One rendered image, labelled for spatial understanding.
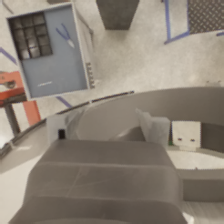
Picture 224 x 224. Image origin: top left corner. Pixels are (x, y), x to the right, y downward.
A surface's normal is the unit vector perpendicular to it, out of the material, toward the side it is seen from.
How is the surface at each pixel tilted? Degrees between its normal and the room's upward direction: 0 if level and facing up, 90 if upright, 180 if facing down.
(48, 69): 0
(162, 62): 0
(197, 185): 14
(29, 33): 0
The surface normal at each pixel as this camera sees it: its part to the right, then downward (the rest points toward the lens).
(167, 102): -0.23, 0.31
